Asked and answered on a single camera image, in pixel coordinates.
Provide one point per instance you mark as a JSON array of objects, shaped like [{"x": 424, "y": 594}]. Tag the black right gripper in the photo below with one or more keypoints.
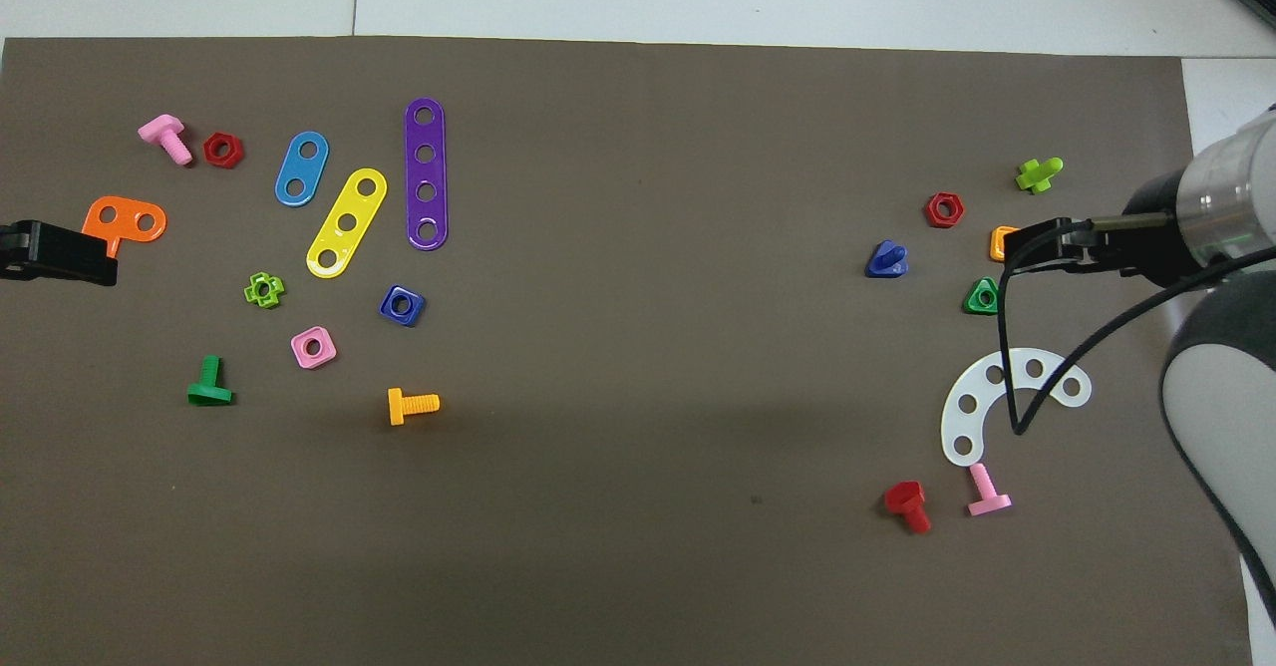
[{"x": 1156, "y": 237}]

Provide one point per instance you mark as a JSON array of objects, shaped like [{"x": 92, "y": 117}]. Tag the yellow three-hole strip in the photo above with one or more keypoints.
[{"x": 333, "y": 242}]

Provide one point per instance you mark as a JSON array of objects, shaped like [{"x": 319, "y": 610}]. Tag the blue two-hole strip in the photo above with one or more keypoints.
[{"x": 296, "y": 187}]

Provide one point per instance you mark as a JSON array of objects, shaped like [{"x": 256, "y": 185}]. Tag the green triangular nut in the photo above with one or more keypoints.
[{"x": 975, "y": 302}]

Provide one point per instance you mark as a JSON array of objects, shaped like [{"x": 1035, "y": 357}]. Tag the blue square nut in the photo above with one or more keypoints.
[{"x": 390, "y": 311}]

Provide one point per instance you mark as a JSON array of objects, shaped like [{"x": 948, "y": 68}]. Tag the blue plastic screw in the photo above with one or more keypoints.
[{"x": 881, "y": 265}]

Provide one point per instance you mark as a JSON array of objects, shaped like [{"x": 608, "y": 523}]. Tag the pink plastic screw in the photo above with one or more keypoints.
[
  {"x": 165, "y": 135},
  {"x": 987, "y": 497}
]

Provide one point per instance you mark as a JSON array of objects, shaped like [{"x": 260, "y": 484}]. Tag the orange plastic screw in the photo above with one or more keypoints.
[{"x": 403, "y": 407}]

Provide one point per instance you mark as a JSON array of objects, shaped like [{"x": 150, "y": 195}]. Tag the pink square nut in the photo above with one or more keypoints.
[{"x": 302, "y": 355}]

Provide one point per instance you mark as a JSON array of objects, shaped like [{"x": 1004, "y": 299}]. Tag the orange angled two-hole plate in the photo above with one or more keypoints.
[{"x": 120, "y": 229}]

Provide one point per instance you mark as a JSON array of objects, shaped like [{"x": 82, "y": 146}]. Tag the brown table mat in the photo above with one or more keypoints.
[{"x": 638, "y": 247}]

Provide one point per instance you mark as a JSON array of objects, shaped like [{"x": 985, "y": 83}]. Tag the dark green plastic screw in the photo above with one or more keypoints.
[{"x": 209, "y": 387}]

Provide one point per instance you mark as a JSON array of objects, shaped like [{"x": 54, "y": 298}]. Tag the white curved five-hole strip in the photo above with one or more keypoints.
[{"x": 955, "y": 427}]

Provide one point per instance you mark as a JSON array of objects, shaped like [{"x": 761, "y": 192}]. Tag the red hexagonal nut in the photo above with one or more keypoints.
[
  {"x": 213, "y": 151},
  {"x": 932, "y": 211}
]

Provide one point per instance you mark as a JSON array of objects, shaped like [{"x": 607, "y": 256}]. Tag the red plastic screw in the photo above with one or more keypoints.
[{"x": 905, "y": 499}]

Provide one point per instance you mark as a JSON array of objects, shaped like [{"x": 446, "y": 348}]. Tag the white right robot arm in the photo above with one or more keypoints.
[{"x": 1221, "y": 387}]

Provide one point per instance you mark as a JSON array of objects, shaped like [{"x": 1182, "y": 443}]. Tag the light green cross nut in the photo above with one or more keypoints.
[{"x": 252, "y": 292}]

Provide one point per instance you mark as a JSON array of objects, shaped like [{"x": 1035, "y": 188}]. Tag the purple four-hole strip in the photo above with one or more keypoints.
[{"x": 426, "y": 172}]

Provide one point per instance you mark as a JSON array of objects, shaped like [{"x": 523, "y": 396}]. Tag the orange square nut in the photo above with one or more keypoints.
[{"x": 997, "y": 244}]

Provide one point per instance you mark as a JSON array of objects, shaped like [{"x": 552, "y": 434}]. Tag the light green cross screw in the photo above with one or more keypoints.
[{"x": 1033, "y": 177}]

